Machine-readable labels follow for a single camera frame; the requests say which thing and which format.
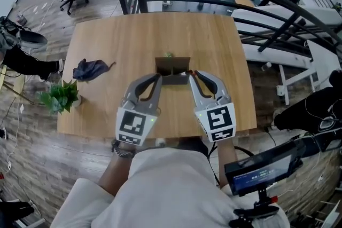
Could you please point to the person's left forearm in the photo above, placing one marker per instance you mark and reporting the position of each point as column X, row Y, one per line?
column 115, row 173

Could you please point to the dark blue cloth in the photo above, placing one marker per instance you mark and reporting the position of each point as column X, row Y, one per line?
column 89, row 69

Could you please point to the dark brown box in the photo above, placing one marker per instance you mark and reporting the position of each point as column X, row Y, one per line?
column 171, row 62

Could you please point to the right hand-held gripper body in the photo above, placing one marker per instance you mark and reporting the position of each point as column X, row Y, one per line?
column 217, row 118

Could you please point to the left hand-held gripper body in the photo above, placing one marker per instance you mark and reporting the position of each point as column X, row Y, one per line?
column 132, row 124

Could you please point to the person's dark trousers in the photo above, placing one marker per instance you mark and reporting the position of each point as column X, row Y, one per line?
column 192, row 145

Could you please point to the white power strip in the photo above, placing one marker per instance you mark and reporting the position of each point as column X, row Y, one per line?
column 9, row 165

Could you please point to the green potted plant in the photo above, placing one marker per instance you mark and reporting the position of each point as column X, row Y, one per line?
column 60, row 96

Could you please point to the yellow round stool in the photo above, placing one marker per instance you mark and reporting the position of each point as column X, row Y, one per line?
column 3, row 74

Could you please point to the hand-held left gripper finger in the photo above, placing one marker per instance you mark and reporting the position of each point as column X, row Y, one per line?
column 131, row 88
column 158, row 90

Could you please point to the round wooden table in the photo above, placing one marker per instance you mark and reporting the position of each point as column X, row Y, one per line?
column 244, row 1

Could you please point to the plastic bottle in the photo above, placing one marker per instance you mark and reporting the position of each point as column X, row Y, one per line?
column 22, row 19

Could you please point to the white cup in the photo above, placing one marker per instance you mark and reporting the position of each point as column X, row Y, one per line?
column 266, row 66

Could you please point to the person's white shirt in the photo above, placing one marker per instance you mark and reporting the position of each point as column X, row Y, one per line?
column 165, row 189

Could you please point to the small green object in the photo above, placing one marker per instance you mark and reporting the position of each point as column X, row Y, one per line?
column 169, row 54

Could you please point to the person's right forearm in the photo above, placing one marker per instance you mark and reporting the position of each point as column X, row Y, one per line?
column 225, row 163

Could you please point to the white desk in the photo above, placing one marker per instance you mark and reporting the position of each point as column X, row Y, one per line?
column 278, row 55

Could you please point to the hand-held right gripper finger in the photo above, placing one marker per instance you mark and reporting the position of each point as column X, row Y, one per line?
column 221, row 88
column 195, row 96

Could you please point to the black chest monitor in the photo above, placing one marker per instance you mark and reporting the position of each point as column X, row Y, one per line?
column 264, row 168

